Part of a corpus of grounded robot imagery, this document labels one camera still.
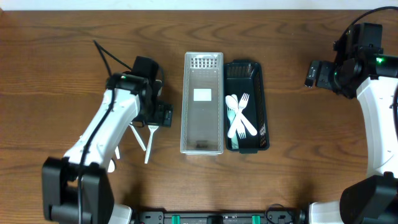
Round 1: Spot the white spoon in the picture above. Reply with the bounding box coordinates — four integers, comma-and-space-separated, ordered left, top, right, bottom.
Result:
144, 125, 159, 164

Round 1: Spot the white utensil handle diagonal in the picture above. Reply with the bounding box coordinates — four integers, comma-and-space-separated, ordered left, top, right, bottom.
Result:
129, 124, 146, 151

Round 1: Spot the white utensil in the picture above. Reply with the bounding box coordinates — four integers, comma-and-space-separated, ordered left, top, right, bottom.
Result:
115, 146, 121, 160

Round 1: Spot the pale green plastic fork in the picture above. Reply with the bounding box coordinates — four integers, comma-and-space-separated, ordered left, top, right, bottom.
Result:
227, 107, 239, 149

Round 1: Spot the pink-white plastic spoon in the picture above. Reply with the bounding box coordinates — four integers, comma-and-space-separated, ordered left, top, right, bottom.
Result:
225, 97, 257, 136

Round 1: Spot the pink plastic fork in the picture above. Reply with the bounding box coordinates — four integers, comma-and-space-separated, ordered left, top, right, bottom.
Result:
226, 93, 249, 138

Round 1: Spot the white plastic fork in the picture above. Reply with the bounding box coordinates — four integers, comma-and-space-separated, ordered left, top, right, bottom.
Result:
232, 94, 246, 139

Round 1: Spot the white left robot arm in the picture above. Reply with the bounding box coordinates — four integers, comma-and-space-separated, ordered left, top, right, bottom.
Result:
42, 73, 173, 223

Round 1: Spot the white spoon near arm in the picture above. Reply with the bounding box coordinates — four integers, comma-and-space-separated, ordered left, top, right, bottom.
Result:
107, 159, 116, 173

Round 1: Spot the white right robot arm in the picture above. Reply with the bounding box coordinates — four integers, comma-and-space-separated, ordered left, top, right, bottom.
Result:
305, 49, 397, 223

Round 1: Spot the clear mesh plastic basket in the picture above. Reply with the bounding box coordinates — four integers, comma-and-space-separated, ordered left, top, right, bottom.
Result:
180, 52, 224, 156

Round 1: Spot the dark green mesh basket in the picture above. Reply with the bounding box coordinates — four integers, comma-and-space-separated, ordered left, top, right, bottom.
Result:
223, 60, 270, 154

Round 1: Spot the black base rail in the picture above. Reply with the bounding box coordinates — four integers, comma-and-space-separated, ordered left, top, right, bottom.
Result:
130, 203, 308, 224

